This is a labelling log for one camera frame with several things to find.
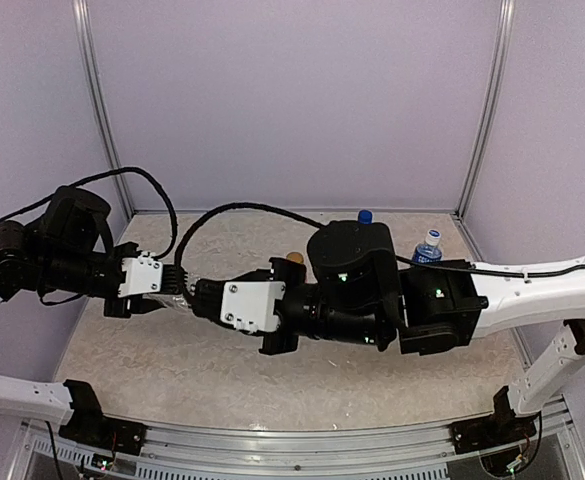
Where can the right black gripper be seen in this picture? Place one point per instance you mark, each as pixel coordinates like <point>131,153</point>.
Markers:
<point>273,343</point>

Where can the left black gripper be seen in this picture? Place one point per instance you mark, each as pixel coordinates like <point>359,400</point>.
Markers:
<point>131,303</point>

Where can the clear plastic bottle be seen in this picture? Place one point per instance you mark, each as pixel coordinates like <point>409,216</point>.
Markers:
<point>169,296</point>

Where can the orange juice bottle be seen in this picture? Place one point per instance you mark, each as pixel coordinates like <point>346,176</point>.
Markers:
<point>295,257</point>

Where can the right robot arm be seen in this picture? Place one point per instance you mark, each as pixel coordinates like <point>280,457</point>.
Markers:
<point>354,289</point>

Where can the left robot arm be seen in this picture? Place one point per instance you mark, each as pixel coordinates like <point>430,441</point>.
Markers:
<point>69,248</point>

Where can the Pepsi bottle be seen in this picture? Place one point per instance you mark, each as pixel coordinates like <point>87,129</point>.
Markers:
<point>365,217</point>

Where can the blue label water bottle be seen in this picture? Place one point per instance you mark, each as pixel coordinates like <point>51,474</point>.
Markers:
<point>428,251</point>

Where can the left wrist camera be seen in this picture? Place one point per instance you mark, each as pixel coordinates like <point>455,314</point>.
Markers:
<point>144,275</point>

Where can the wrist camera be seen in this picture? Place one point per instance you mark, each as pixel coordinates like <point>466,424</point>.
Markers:
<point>250,306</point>
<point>144,275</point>

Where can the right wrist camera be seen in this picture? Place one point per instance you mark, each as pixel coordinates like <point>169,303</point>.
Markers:
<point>250,306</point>

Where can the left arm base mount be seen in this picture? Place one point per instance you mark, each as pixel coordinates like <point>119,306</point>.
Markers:
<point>88,425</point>

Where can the aluminium front rail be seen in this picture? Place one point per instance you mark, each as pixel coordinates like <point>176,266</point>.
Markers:
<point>420,451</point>

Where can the left aluminium post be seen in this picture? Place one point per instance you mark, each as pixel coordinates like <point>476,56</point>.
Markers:
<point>87,50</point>

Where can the aluminium post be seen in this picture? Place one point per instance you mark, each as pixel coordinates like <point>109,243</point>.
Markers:
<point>87,50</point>
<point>489,106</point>

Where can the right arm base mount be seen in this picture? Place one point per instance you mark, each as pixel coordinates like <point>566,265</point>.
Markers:
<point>501,427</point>

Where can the right aluminium post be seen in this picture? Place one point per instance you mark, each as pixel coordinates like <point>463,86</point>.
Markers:
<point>489,106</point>

